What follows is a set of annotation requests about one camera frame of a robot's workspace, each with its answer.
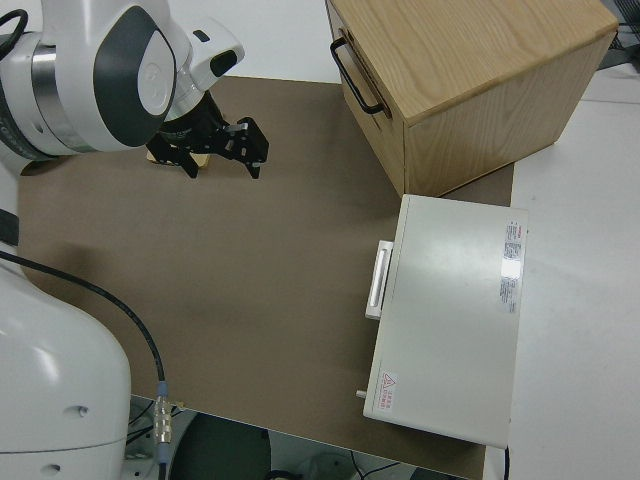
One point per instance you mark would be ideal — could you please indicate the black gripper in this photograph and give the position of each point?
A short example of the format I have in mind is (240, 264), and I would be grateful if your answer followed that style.
(197, 127)

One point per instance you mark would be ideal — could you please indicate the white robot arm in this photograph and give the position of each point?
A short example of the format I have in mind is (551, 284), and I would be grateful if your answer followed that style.
(125, 75)

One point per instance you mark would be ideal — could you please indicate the wooden mug tree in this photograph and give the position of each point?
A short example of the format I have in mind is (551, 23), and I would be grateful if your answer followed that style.
(202, 161)

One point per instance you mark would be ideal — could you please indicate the brown table mat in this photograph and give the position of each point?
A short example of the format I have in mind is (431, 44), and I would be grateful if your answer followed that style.
(225, 275)

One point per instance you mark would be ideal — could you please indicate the light wooden cabinet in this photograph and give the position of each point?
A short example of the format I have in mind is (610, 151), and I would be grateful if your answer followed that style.
(475, 75)

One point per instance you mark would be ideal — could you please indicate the white toaster oven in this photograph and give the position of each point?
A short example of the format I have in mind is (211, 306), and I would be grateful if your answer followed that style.
(450, 310)

